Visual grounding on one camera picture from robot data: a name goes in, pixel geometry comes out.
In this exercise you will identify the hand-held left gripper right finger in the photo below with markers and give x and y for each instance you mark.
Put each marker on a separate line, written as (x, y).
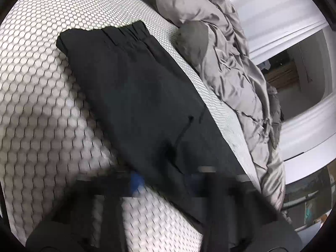
(210, 189)

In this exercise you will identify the grey puffy jacket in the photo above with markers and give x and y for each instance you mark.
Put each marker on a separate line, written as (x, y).
(231, 71)

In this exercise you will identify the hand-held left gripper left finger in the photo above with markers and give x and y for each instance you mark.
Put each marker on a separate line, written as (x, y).
(137, 185)

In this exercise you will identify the grey metal bar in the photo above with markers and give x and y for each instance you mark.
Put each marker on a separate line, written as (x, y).
(307, 198)

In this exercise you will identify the black pants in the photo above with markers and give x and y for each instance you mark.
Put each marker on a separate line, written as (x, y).
(131, 84)

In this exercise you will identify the white honeycomb mattress cover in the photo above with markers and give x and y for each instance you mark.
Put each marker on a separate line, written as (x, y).
(39, 84)

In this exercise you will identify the white door frame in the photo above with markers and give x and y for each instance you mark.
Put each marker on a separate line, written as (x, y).
(288, 13)

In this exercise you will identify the wooden furniture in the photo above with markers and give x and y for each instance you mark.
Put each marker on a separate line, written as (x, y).
(284, 75)

